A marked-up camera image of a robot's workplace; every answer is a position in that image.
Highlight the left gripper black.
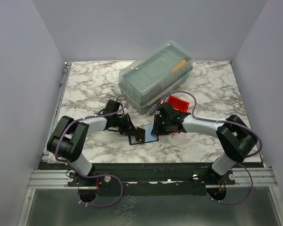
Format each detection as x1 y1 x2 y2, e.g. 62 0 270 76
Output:
113 113 140 136

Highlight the black card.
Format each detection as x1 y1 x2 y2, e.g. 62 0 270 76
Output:
134 127 145 143

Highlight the black card holder wallet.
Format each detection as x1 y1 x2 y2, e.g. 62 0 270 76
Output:
128 124 159 145

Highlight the red plastic bin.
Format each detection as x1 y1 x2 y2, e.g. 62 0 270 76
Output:
167 95 190 113

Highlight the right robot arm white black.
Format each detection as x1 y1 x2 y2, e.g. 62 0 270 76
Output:
151 103 258 185

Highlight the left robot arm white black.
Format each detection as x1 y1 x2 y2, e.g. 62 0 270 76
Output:
46 99 138 186

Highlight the blue red screwdriver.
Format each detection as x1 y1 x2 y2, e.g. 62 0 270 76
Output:
149 100 164 116

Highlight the clear plastic storage box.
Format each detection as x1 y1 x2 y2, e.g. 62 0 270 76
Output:
118 41 193 114

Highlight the orange tool inside box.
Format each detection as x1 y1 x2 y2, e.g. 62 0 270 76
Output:
172 59 187 73

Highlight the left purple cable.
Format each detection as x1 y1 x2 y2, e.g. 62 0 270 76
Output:
54 95 129 176

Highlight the purple cable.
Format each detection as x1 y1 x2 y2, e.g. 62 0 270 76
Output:
176 91 263 157
54 95 129 176

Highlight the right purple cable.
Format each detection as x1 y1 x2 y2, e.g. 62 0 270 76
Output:
176 91 263 157

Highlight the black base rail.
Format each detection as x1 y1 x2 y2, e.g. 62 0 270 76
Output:
68 162 236 196

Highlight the aluminium frame rail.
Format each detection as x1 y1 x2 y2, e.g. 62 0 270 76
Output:
28 170 68 189

